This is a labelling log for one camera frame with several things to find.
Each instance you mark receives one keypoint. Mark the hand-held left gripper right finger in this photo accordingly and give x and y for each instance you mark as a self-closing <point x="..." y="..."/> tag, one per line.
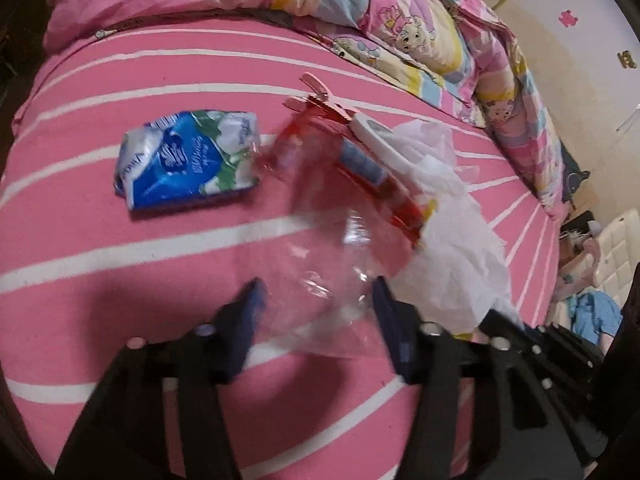
<point x="384" y="305"/>

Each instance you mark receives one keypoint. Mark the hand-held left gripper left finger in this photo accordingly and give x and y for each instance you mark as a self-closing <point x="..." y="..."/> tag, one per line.
<point x="251" y="302"/>

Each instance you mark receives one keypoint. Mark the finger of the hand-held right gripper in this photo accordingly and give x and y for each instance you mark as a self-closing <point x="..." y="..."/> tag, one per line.
<point x="507" y="330"/>

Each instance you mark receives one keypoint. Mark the white tissue paper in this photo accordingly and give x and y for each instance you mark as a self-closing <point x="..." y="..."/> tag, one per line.
<point x="460" y="260"/>

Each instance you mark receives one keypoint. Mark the clear red plastic bag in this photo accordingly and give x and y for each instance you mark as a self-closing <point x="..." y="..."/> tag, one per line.
<point x="320" y="240"/>

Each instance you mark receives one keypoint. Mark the blue cloth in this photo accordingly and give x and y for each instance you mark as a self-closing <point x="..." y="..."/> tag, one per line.
<point x="595" y="315"/>

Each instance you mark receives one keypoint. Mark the pink striped bed sheet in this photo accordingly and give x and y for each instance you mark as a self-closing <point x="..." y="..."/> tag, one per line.
<point x="125" y="270"/>

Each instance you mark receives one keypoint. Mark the red white tube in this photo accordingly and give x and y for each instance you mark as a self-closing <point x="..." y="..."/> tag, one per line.
<point x="361" y="162"/>

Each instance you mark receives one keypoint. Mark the blue tissue packet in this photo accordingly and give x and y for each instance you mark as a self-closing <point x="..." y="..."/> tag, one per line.
<point x="185" y="160"/>

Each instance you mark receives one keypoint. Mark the white plastic device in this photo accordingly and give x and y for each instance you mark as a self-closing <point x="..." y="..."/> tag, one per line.
<point x="380" y="137"/>

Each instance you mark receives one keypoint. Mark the pink hair clip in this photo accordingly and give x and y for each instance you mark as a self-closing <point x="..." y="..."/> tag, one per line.
<point x="320" y="100"/>

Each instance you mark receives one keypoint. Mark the cartoon print quilt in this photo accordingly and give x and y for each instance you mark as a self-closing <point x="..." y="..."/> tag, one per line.
<point x="425" y="25"/>

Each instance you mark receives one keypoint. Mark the brown wall sticker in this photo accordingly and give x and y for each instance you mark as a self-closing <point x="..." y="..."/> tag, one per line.
<point x="626" y="58"/>

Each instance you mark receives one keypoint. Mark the pink wall sticker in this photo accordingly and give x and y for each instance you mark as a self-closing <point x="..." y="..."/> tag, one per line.
<point x="570" y="17"/>

